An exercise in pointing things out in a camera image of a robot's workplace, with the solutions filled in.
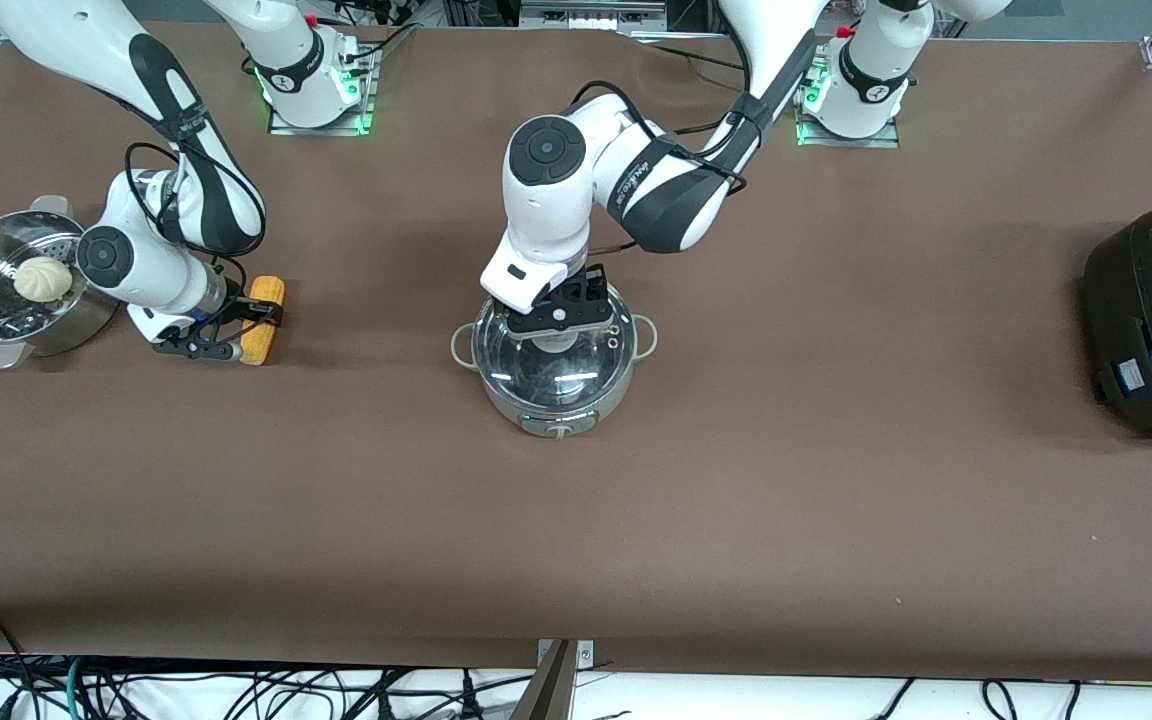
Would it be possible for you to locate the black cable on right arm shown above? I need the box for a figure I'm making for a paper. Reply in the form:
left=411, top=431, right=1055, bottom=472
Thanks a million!
left=124, top=140, right=249, bottom=296

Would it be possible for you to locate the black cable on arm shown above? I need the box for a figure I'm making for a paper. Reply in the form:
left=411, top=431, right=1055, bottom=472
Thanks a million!
left=569, top=80, right=749, bottom=193
left=124, top=140, right=249, bottom=296

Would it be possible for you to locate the dark metal beam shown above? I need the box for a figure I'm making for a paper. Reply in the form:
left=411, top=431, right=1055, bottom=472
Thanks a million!
left=510, top=640, right=577, bottom=720

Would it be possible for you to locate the yellow corn cob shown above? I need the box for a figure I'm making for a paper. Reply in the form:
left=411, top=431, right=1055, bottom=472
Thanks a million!
left=239, top=277, right=288, bottom=367

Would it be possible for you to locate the glass pot lid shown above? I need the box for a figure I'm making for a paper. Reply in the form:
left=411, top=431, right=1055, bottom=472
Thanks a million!
left=471, top=295, right=635, bottom=411

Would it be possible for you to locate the brown table cover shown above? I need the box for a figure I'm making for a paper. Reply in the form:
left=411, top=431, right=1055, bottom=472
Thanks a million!
left=0, top=22, right=1152, bottom=683

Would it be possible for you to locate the black cable on table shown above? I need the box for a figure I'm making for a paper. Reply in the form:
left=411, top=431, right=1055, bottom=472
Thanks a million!
left=341, top=24, right=423, bottom=77
left=636, top=44, right=749, bottom=73

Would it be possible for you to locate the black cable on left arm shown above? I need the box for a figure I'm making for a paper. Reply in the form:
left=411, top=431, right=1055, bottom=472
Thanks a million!
left=569, top=80, right=749, bottom=193

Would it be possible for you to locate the white steamed bun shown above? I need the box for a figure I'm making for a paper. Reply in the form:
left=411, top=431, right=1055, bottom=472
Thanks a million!
left=14, top=256, right=74, bottom=305

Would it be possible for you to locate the small metal bracket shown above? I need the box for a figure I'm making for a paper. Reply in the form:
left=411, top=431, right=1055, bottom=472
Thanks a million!
left=536, top=638, right=596, bottom=667

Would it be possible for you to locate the steel pot with glass lid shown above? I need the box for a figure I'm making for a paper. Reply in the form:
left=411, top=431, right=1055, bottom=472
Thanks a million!
left=451, top=290, right=659, bottom=439

